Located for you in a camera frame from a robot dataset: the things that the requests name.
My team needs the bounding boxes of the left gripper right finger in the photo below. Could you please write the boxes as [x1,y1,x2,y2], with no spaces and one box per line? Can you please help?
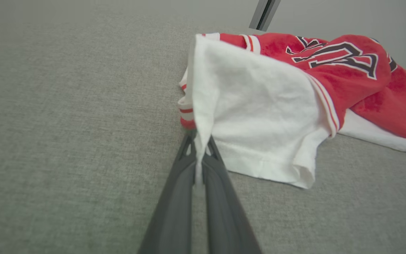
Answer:
[202,136,262,254]

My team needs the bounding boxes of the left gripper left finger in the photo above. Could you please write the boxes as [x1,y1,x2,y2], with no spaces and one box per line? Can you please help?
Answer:
[138,131,198,254]

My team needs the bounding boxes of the red and white basketball jersey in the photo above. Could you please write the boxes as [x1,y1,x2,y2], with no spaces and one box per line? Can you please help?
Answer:
[178,32,406,189]

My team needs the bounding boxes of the grey fabric sofa cushion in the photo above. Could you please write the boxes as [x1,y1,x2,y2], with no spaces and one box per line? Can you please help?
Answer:
[0,7,406,254]

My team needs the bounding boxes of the grey door frame post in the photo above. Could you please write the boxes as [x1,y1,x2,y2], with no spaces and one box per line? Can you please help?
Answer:
[248,0,282,32]

